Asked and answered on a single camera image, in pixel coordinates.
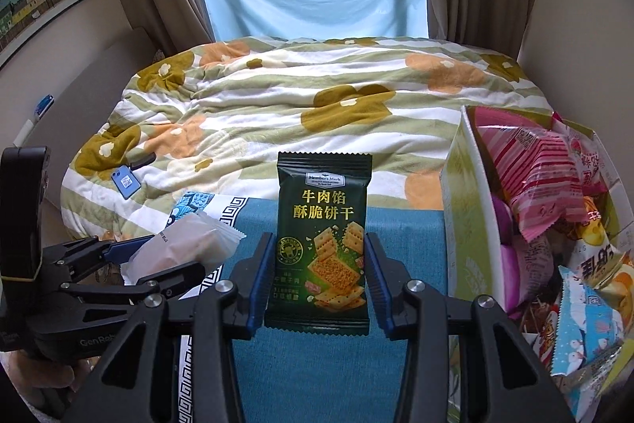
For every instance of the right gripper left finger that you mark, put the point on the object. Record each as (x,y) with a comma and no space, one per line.
(136,379)

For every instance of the person's left hand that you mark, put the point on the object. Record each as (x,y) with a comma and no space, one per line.
(32,378)

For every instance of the light blue snack bag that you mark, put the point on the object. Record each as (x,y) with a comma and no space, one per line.
(588,333)

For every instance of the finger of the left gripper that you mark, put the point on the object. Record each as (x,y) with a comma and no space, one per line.
(76,260)
(169,283)

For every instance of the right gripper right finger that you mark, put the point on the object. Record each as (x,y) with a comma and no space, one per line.
(501,378)

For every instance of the blue tag on duvet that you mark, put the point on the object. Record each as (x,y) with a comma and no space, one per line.
(125,181)

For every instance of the purple snack bag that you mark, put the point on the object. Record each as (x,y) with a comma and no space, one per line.
(527,266)

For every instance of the red striped pink snack bag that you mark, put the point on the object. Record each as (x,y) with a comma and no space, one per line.
(535,168)

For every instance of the yellow white chips bag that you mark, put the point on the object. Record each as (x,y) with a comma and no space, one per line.
(599,262)

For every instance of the green cardboard storage box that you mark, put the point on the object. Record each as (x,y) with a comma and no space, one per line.
(473,245)

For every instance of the dark green cracker packet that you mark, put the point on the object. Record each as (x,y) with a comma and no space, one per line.
(319,279)

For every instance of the floral striped duvet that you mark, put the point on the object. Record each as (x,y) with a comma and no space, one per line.
(214,119)

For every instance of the grey headboard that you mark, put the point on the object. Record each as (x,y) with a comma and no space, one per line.
(79,111)

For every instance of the small white translucent packet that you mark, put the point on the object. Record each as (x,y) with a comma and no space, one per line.
(194,237)

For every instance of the pink strawberry candy bag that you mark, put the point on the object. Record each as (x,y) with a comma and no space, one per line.
(585,155)

